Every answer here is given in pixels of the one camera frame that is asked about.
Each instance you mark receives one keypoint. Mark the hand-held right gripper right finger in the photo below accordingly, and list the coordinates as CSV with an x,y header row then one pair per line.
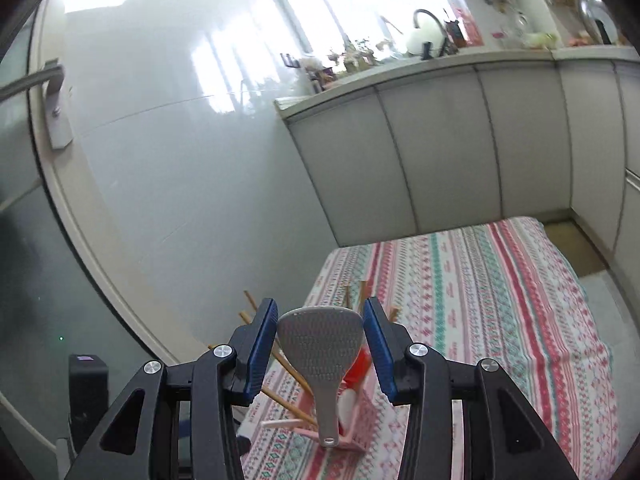
x,y
380,350

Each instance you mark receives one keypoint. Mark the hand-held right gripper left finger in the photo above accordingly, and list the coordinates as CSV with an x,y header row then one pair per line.
x,y
260,350

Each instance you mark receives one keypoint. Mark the red plastic spoon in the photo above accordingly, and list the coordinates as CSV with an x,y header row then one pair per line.
x,y
359,370

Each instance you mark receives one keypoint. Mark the group of wooden chopsticks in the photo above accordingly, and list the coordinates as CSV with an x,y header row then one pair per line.
x,y
363,292

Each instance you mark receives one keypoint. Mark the white rice paddle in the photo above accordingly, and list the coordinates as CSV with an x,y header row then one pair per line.
x,y
320,355

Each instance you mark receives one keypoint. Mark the white soup spoon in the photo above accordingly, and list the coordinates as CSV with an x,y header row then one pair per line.
x,y
346,405

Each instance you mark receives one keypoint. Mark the pink perforated utensil basket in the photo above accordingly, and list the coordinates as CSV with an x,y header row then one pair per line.
x,y
360,420

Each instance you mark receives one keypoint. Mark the striped patterned tablecloth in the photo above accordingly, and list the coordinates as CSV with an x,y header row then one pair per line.
x,y
475,310

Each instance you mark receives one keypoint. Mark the white kitchen cabinets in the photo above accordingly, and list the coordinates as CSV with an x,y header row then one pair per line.
x,y
440,150

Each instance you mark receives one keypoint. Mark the brown floor mat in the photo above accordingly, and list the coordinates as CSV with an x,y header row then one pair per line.
x,y
575,250

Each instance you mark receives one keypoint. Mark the white plastic bag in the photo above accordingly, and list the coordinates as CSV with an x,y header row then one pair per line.
x,y
310,64

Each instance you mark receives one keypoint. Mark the row of small potted plants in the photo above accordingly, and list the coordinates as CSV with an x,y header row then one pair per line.
x,y
355,55

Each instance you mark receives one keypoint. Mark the white kitchen countertop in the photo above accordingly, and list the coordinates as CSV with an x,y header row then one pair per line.
x,y
475,61

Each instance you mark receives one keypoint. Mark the white kettle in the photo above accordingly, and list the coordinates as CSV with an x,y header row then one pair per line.
x,y
417,40

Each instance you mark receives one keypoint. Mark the dark knife block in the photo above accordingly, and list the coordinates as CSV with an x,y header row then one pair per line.
x,y
454,32

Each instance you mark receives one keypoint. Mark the red packet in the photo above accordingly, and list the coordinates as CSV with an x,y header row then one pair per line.
x,y
472,27

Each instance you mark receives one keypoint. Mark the metal sink faucet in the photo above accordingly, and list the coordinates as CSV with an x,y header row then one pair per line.
x,y
430,17

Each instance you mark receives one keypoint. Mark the pale green vegetables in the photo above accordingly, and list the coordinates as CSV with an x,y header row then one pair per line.
x,y
540,38

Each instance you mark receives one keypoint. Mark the kitchen window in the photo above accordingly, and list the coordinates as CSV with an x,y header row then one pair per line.
x,y
360,0

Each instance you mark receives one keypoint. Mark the glass jar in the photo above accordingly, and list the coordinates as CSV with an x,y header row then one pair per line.
x,y
520,25

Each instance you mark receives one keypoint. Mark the round metal lid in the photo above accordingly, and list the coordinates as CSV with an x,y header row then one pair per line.
x,y
595,15

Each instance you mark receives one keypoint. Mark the black wall hooks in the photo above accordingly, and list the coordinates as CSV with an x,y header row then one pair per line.
x,y
289,59

